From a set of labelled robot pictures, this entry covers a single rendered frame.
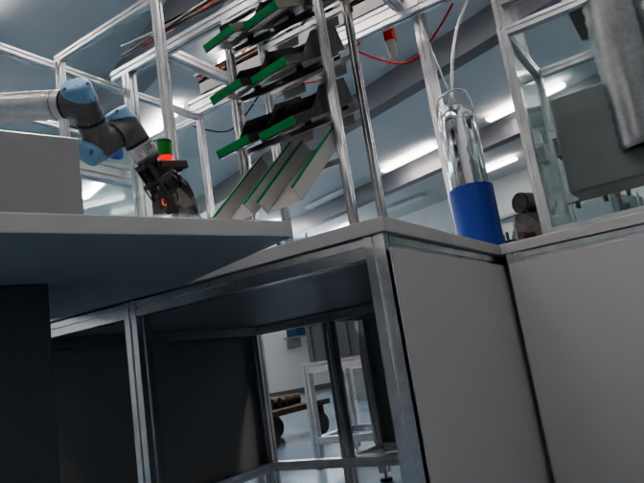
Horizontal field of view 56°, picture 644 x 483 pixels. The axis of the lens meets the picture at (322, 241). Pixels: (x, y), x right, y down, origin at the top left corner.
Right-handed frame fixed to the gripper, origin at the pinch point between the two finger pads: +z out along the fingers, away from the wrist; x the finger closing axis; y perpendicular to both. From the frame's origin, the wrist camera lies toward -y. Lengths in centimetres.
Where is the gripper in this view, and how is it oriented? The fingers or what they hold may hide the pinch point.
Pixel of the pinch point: (190, 210)
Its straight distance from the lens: 186.9
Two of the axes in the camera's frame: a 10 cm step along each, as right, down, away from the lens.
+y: -3.3, 5.6, -7.6
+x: 8.2, -2.3, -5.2
